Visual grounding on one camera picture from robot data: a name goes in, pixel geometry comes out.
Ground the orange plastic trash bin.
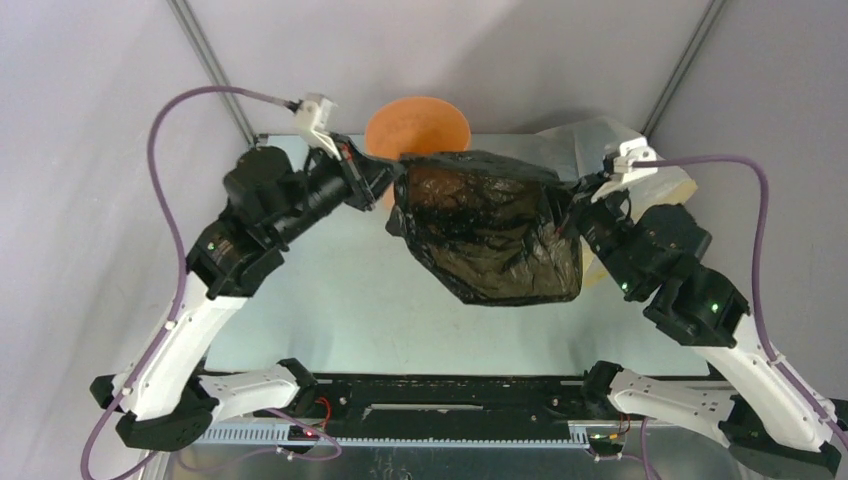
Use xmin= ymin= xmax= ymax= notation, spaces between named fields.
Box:
xmin=364 ymin=96 xmax=472 ymax=210

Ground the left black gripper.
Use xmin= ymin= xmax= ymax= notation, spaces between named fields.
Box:
xmin=270 ymin=132 xmax=404 ymax=247

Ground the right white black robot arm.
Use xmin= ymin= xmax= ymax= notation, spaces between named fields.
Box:
xmin=563 ymin=174 xmax=847 ymax=479

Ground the right small circuit board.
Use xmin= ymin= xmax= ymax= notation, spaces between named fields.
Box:
xmin=588 ymin=432 xmax=627 ymax=444

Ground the aluminium corner post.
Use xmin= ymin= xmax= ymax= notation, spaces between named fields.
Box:
xmin=641 ymin=0 xmax=729 ymax=138
xmin=166 ymin=0 xmax=257 ymax=147

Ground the left small circuit board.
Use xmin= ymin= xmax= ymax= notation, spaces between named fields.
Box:
xmin=288 ymin=426 xmax=321 ymax=441

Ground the left aluminium corner post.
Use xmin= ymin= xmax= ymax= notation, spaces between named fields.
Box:
xmin=166 ymin=0 xmax=257 ymax=147

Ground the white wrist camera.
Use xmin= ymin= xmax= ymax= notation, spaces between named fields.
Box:
xmin=591 ymin=136 xmax=658 ymax=203
xmin=294 ymin=93 xmax=341 ymax=160

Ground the translucent yellowish plastic bag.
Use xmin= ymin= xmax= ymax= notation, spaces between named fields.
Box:
xmin=536 ymin=116 xmax=700 ymax=289

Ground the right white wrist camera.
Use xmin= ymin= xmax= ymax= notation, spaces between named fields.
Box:
xmin=591 ymin=136 xmax=658 ymax=203

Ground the aluminium frame rail front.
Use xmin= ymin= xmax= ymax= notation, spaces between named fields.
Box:
xmin=148 ymin=377 xmax=757 ymax=452

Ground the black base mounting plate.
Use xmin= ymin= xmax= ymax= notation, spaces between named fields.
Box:
xmin=284 ymin=373 xmax=635 ymax=443

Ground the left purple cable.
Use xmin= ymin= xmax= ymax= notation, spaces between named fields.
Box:
xmin=80 ymin=86 xmax=296 ymax=480

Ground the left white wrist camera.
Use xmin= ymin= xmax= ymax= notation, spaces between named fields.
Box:
xmin=294 ymin=93 xmax=341 ymax=160

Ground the small circuit board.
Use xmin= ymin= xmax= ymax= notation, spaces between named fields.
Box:
xmin=588 ymin=432 xmax=627 ymax=444
xmin=288 ymin=426 xmax=321 ymax=441

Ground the right aluminium corner post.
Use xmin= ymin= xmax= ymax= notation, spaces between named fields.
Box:
xmin=641 ymin=0 xmax=729 ymax=138

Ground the black trash bag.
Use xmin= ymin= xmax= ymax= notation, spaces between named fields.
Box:
xmin=386 ymin=150 xmax=583 ymax=307

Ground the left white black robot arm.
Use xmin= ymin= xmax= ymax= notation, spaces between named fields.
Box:
xmin=90 ymin=135 xmax=402 ymax=452

